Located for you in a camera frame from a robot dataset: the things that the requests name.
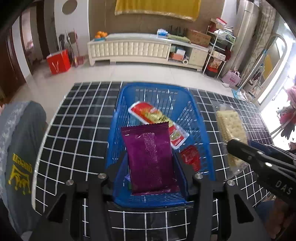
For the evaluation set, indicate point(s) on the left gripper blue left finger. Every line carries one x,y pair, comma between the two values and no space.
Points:
120,183

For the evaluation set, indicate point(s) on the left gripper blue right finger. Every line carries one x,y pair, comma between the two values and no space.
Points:
184,175

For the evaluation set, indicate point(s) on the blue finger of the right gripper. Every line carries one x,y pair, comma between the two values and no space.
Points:
266,149
246,153

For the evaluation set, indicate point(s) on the red noodle snack bag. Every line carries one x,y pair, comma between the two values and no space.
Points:
190,156

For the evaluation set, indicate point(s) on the clear pack yellow crackers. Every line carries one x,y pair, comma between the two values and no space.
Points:
230,126

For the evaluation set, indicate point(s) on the red yellow snack pouch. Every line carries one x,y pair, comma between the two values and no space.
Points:
148,114

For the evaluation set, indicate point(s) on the purple snack packet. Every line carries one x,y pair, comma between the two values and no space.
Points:
150,158

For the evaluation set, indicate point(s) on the purple doublemint gum pack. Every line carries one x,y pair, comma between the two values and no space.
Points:
127,177

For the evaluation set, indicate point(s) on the blue plastic basket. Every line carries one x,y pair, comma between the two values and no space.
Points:
176,103

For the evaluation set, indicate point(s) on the black white grid tablecloth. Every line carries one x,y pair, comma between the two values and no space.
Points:
76,142

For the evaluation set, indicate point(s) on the pink gift bag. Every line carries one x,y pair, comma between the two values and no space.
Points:
232,78

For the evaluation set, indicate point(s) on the orange box in cabinet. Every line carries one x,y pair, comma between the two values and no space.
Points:
176,57

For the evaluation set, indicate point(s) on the grey queen cushion chair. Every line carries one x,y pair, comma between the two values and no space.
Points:
23,126

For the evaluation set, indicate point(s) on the cardboard box on cabinet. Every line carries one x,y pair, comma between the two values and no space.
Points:
198,38

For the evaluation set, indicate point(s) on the green folded cloth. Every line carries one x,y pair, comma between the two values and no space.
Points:
178,38

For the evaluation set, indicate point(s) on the patterned curtain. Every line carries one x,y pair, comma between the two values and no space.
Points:
262,33

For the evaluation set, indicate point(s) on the silver standing air conditioner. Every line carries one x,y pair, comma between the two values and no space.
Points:
246,18

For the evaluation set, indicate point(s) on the white tv cabinet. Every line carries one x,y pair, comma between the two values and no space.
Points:
146,48

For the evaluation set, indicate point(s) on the blue tissue box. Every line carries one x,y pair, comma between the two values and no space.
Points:
162,33

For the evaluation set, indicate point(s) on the red gift bag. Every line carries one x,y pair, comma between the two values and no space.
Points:
58,62

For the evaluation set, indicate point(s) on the yellow cloth covered tv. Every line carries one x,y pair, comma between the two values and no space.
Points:
184,9

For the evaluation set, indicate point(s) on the oranges in blue bowl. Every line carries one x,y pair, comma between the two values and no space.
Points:
100,36

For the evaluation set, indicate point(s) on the broom and dustpan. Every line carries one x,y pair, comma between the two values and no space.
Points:
72,40

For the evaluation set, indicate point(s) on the white wire shelf rack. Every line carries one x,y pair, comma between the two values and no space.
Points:
220,46

